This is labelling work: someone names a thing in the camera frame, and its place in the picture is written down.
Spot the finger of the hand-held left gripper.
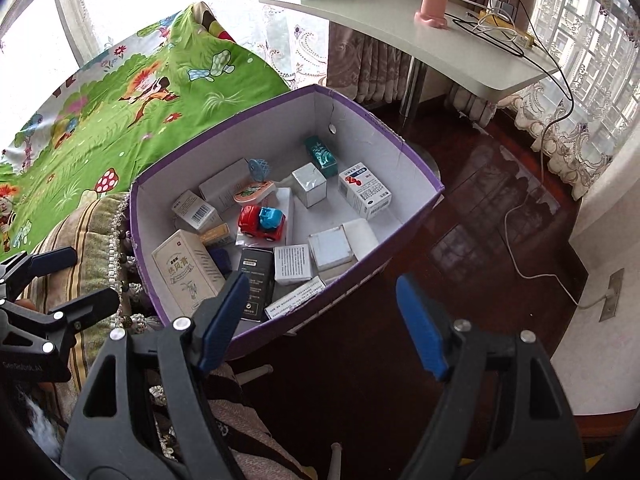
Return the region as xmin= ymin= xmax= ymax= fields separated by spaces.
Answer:
xmin=0 ymin=246 xmax=79 ymax=302
xmin=46 ymin=288 xmax=122 ymax=357

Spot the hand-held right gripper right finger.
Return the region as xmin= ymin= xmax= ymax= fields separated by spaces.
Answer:
xmin=395 ymin=274 xmax=587 ymax=480

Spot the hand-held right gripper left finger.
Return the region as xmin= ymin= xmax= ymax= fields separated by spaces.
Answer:
xmin=60 ymin=270 xmax=251 ymax=480

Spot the dark blue box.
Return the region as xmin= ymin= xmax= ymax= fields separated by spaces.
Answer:
xmin=207 ymin=245 xmax=234 ymax=274

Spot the large cream box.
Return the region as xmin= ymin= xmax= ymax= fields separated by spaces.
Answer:
xmin=151 ymin=229 xmax=227 ymax=317

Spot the small white printed box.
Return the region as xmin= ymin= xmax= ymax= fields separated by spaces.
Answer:
xmin=264 ymin=275 xmax=327 ymax=320

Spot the tan box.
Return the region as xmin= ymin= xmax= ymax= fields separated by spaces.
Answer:
xmin=198 ymin=223 xmax=236 ymax=249

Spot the white box black text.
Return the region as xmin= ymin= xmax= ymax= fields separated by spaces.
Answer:
xmin=273 ymin=243 xmax=314 ymax=286

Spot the red toy car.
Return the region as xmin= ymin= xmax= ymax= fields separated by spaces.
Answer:
xmin=237 ymin=203 xmax=286 ymax=246

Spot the white box with barcode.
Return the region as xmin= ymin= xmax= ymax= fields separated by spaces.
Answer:
xmin=172 ymin=189 xmax=224 ymax=231

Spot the small white cube box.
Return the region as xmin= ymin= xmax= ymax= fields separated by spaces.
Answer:
xmin=308 ymin=227 xmax=354 ymax=272

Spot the orange oval toy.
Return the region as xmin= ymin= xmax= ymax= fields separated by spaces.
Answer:
xmin=232 ymin=179 xmax=279 ymax=206

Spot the white medicine box red label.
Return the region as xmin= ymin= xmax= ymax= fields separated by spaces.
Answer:
xmin=338 ymin=162 xmax=392 ymax=221

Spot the silver box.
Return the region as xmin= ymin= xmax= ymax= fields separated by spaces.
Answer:
xmin=291 ymin=163 xmax=328 ymax=209

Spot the teal glitter box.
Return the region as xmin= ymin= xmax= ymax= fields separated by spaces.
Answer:
xmin=304 ymin=134 xmax=339 ymax=179

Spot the purple cardboard box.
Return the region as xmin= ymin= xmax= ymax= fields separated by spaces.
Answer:
xmin=129 ymin=85 xmax=445 ymax=362

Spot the striped beige towel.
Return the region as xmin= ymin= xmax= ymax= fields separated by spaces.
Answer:
xmin=22 ymin=191 xmax=176 ymax=421

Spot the green cartoon printed blanket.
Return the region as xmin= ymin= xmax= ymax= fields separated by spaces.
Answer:
xmin=0 ymin=2 xmax=292 ymax=263

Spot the white lace curtain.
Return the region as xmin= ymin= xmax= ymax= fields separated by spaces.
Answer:
xmin=497 ymin=0 xmax=640 ymax=202

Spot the white curved desk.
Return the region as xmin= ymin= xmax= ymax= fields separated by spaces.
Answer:
xmin=258 ymin=0 xmax=559 ymax=137

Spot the yellow power strip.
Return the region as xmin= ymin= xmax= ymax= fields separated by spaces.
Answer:
xmin=477 ymin=9 xmax=536 ymax=47

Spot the white floor cable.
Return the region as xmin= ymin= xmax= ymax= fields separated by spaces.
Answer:
xmin=503 ymin=194 xmax=609 ymax=311

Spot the wall outlet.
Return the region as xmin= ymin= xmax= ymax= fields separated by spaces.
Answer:
xmin=599 ymin=268 xmax=626 ymax=322

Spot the black cable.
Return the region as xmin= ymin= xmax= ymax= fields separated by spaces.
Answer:
xmin=452 ymin=0 xmax=575 ymax=176

